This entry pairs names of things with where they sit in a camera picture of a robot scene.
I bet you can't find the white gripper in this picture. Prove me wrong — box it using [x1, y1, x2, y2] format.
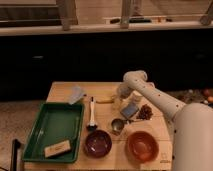
[112, 83, 132, 110]

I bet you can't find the yellow banana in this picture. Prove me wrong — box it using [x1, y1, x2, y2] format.
[96, 97, 114, 104]

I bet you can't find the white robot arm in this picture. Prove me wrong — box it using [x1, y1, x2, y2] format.
[116, 70, 213, 171]

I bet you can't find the purple bowl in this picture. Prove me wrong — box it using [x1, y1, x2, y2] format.
[84, 130, 112, 158]

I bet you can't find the orange bowl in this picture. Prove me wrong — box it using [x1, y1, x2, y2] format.
[126, 131, 159, 163]

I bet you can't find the white cup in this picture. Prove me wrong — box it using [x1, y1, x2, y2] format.
[132, 92, 142, 103]

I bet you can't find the blue sponge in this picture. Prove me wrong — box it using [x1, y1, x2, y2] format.
[121, 103, 139, 119]

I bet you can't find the brown pine cone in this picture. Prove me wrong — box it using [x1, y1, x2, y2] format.
[137, 104, 153, 120]

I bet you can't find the metal measuring cup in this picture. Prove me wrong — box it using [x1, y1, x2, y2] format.
[111, 118, 140, 135]

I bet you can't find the green plastic tray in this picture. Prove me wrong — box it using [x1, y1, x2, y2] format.
[22, 103, 84, 163]

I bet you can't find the wooden block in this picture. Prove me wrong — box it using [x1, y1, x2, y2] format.
[44, 140, 71, 158]

